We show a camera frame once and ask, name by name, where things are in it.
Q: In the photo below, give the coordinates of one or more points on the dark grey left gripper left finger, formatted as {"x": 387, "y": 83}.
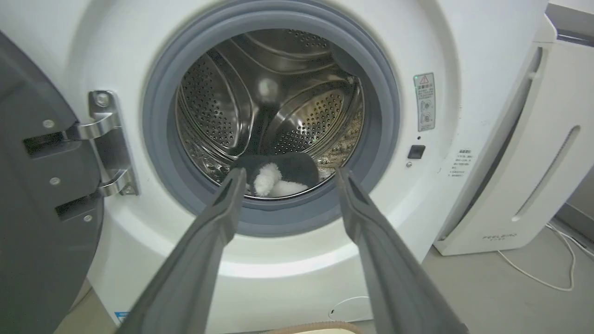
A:
{"x": 195, "y": 260}

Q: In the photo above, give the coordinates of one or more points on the grey rubber door gasket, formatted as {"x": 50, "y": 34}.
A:
{"x": 158, "y": 139}

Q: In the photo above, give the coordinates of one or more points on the blue corner sticker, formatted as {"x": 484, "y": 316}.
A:
{"x": 120, "y": 317}

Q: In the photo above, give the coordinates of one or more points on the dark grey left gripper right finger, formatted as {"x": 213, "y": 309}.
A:
{"x": 394, "y": 269}

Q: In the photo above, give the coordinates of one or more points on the black and white plush toy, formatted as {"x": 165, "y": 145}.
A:
{"x": 283, "y": 174}

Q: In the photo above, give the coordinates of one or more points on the beige laundry basket rim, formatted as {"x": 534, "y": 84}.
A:
{"x": 315, "y": 328}

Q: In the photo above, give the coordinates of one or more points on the black door latch socket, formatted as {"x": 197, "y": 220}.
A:
{"x": 416, "y": 151}

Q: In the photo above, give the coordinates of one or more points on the white air purifier appliance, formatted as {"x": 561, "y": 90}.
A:
{"x": 524, "y": 153}

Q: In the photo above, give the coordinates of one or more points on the white front-load washing machine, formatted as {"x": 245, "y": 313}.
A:
{"x": 297, "y": 278}

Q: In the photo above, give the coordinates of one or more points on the warning label sticker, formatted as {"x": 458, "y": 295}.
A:
{"x": 424, "y": 101}

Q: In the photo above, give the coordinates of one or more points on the chrome door hinge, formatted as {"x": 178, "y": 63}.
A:
{"x": 109, "y": 139}

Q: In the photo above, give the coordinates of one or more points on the small printed text sticker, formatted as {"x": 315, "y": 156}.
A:
{"x": 460, "y": 162}

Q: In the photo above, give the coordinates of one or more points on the dark grey washing machine door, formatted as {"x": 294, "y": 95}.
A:
{"x": 37, "y": 208}

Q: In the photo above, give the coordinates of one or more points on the stainless steel perforated drum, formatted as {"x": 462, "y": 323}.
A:
{"x": 241, "y": 93}

